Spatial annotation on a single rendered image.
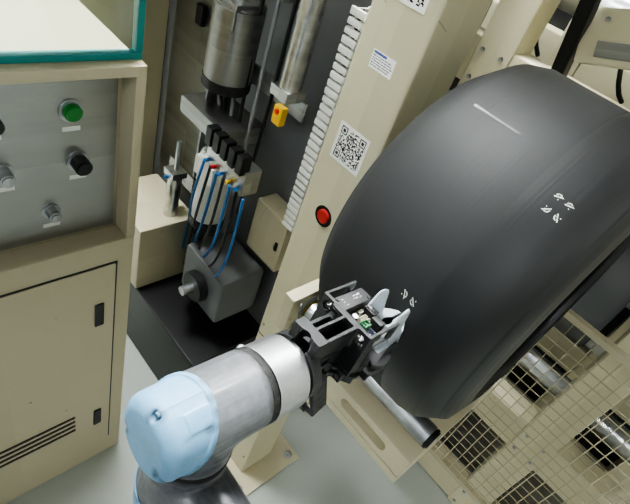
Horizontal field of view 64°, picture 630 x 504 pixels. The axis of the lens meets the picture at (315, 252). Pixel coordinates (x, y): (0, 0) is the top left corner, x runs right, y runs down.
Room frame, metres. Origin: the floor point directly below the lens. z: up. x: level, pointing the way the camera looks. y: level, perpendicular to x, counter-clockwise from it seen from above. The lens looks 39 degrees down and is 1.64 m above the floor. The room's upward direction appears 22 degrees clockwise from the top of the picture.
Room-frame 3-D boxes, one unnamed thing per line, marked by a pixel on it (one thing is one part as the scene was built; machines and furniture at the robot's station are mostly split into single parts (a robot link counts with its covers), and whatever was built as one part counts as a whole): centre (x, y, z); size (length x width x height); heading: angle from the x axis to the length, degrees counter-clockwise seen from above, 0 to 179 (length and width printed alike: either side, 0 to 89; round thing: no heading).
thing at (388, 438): (0.64, -0.17, 0.84); 0.36 x 0.09 x 0.06; 56
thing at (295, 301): (0.85, -0.10, 0.90); 0.40 x 0.03 x 0.10; 146
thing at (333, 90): (0.90, 0.06, 1.19); 0.05 x 0.04 x 0.48; 146
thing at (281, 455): (0.88, -0.03, 0.01); 0.27 x 0.27 x 0.02; 56
